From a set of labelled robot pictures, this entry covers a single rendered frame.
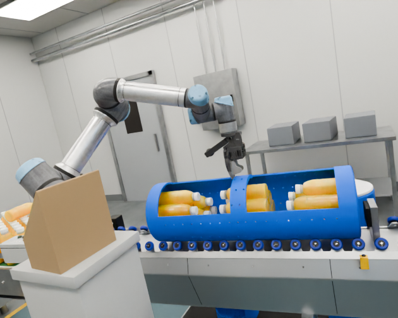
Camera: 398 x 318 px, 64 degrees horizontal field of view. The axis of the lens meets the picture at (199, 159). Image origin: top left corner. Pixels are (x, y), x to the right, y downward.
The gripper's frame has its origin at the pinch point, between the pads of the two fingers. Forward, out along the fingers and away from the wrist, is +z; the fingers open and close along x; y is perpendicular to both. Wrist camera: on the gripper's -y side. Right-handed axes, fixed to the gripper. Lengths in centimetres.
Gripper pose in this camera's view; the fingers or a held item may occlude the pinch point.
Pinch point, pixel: (232, 177)
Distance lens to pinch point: 141.4
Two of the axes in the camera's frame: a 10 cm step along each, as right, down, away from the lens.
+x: 3.5, -2.3, 9.1
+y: 9.2, -1.1, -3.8
